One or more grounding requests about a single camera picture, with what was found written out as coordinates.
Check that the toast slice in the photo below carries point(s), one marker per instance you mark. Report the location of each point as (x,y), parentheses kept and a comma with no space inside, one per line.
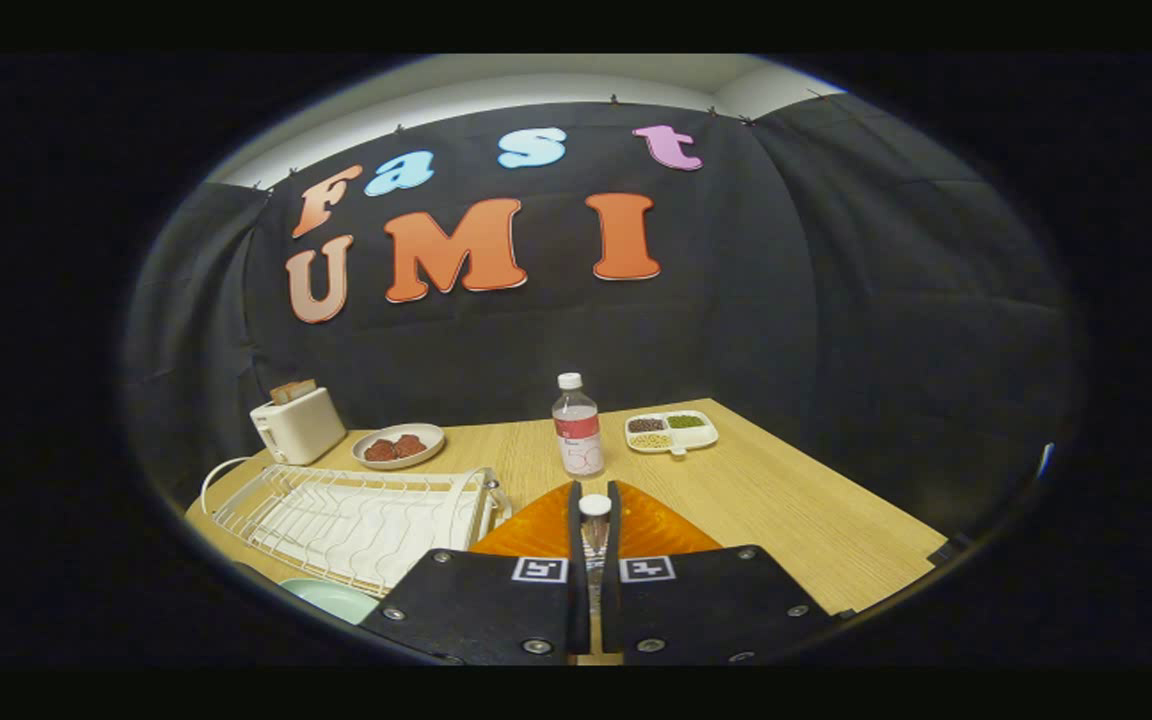
(293,391)

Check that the pale green plate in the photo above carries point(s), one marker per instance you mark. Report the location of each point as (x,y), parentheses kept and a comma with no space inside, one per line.
(336,600)

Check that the small white dish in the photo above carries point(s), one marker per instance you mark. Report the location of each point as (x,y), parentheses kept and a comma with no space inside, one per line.
(434,438)

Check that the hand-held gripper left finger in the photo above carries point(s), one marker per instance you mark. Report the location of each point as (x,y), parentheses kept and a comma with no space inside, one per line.
(579,610)

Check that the black backdrop cloth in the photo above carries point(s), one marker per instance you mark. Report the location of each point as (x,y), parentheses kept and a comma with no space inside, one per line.
(496,360)

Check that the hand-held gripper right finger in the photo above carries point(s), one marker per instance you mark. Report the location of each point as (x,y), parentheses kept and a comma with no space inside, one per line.
(611,610)

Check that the red meat piece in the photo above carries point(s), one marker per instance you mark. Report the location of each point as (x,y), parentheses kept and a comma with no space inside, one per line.
(380,451)
(410,445)

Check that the white divided tray with beans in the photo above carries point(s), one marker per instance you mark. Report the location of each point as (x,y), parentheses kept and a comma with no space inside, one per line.
(701,438)

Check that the clear plastic water bottle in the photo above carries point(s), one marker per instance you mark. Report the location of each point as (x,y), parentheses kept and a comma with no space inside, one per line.
(576,440)

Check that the white toaster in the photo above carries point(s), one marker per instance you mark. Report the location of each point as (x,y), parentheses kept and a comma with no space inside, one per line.
(301,430)

